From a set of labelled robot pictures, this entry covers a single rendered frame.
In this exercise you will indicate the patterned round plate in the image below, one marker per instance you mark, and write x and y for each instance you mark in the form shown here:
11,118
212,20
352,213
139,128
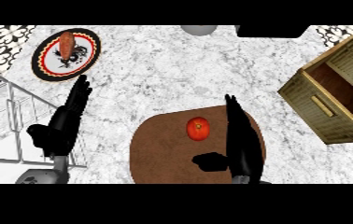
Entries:
55,64

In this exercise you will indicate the black appliance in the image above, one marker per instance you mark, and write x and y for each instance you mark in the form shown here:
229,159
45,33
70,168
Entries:
271,30

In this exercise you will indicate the brown wooden cutting board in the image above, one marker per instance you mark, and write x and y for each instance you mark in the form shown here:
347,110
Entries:
170,153

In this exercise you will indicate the tan wicker basket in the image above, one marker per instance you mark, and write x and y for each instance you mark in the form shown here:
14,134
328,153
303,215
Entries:
321,109

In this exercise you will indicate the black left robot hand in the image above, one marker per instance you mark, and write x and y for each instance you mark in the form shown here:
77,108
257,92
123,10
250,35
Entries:
62,125

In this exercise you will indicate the grey round object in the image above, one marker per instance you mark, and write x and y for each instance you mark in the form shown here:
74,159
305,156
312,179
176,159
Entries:
198,30

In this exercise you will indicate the orange sweet potato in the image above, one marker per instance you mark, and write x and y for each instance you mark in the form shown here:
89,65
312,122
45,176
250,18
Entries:
67,44

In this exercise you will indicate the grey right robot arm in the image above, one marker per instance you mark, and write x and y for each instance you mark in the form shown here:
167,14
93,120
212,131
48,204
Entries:
248,180

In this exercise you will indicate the red tomato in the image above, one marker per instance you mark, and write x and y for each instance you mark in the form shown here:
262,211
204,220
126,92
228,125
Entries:
198,128

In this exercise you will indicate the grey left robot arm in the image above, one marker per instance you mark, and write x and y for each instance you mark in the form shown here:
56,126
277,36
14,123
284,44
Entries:
46,173

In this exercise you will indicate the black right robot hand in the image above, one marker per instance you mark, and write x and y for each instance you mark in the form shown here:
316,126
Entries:
241,140

